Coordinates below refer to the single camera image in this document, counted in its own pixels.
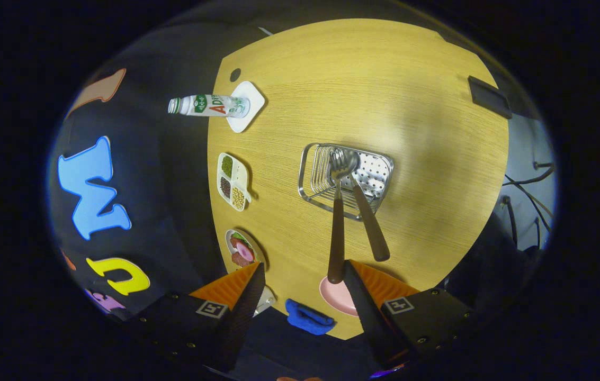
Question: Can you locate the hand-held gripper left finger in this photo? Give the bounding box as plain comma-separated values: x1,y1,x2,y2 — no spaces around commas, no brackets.
133,262,267,374

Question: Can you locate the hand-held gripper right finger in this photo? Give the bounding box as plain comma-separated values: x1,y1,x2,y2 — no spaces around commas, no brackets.
343,259,486,371

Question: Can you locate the wooden handle metal fork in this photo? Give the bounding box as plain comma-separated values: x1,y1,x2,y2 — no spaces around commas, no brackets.
328,150,352,285

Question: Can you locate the wooden handle metal spoon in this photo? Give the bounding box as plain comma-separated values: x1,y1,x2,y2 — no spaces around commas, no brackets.
339,148,391,262

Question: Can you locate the white toaster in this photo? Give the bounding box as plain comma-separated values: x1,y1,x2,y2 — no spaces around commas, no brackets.
254,286,277,318

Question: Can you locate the pink round plate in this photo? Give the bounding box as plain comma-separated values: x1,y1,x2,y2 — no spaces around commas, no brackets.
319,274,359,318

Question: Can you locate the blue towel cloth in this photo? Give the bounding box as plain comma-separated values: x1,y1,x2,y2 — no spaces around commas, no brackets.
285,298,335,336

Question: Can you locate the pink ham slice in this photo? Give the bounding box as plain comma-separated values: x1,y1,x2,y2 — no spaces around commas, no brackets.
235,238,256,262

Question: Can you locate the white oval food dish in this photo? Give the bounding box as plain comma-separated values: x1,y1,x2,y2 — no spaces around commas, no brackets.
225,229,267,273

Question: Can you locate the white divided bean dish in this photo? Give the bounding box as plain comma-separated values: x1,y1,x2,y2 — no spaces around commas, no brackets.
217,152,252,212

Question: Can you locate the white bottle green cap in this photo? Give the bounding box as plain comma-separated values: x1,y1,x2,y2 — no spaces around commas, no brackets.
167,94,251,119

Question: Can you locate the white square coaster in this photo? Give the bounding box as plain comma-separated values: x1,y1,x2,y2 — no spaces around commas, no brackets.
225,80,266,133

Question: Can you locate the metal wire cutlery rack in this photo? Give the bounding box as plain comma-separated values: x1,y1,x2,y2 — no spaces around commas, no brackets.
298,142,395,221

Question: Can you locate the tangle of black cables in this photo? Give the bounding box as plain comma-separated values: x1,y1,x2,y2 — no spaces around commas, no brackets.
501,161,556,249

